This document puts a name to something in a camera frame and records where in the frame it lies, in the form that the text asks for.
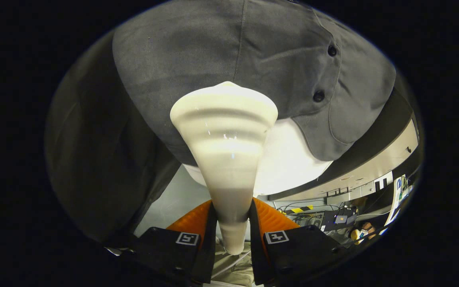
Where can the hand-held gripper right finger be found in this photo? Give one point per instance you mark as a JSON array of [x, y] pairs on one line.
[[256, 259]]

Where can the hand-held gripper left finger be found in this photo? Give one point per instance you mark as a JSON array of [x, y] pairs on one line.
[[208, 255]]

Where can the grey polo shirt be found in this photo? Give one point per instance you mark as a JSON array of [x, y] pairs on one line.
[[213, 48]]

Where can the person's beige trousers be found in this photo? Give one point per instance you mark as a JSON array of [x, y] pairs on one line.
[[233, 271]]

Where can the yellow black hazard tape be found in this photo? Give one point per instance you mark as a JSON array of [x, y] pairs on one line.
[[301, 209]]

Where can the black floor equipment box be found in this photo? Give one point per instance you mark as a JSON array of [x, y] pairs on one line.
[[313, 221]]

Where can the cream mannequin torso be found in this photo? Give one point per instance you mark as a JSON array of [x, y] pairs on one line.
[[289, 159]]

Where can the white side table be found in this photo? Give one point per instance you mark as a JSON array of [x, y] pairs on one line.
[[395, 207]]

